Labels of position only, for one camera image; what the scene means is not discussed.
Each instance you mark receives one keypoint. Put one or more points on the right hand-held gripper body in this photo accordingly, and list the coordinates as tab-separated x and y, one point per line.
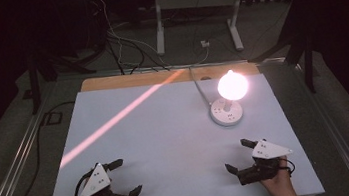
266	162

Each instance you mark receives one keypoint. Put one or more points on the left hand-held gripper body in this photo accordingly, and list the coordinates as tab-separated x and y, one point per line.
95	183

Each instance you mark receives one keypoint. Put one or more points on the person's right hand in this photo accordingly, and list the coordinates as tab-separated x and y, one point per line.
278	182

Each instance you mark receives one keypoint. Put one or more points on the white round lamp base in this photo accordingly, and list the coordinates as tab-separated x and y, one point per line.
223	116

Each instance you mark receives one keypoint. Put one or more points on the white table mat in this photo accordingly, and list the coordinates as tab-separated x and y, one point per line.
168	145

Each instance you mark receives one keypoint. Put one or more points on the glowing round light bulb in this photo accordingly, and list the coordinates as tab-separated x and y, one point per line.
232	86

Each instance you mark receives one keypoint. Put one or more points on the black floor socket plate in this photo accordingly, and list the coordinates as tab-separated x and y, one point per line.
52	118

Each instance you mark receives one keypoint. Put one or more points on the black tripod stand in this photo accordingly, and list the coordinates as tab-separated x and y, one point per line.
309	68

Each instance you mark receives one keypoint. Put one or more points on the white plug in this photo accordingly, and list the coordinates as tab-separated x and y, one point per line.
204	44

